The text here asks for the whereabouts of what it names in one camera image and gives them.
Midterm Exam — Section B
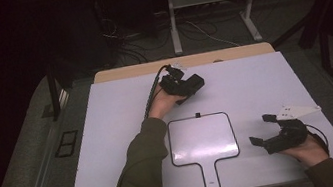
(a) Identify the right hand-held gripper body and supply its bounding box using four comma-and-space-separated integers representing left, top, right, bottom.
257, 99, 329, 156

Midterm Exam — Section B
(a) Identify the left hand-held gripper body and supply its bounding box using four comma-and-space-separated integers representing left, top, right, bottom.
156, 62, 191, 101

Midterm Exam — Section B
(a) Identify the black eraser block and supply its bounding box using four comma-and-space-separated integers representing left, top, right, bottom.
181, 72, 207, 99

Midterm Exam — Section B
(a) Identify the white paddle whiteboard black rim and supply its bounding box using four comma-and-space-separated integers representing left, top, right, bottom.
165, 109, 246, 187

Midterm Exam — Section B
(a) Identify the person's left hand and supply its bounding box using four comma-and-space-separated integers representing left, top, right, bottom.
143, 82, 190, 122

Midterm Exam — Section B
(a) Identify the person's right hand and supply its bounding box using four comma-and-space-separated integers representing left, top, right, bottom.
277, 133, 331, 172

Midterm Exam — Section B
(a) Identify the white table cover sheet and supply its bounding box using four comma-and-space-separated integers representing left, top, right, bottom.
50, 42, 333, 187

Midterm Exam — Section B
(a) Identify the white metal stand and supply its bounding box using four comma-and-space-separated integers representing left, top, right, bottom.
165, 0, 271, 57

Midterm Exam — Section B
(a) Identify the wooden table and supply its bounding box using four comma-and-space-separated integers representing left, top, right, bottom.
92, 40, 277, 85

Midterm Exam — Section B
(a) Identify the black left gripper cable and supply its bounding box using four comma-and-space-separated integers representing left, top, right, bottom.
135, 64, 178, 120

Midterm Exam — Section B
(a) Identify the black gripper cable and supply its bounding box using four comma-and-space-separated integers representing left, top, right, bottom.
304, 120, 331, 158
135, 64, 178, 120

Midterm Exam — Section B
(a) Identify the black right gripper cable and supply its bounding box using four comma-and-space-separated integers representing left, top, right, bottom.
304, 120, 331, 158

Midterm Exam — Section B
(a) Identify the white floor cable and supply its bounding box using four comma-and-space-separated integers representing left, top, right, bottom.
182, 11, 243, 56

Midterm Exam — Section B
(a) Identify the black floor cable bundle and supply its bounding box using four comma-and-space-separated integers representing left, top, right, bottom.
97, 5, 177, 71

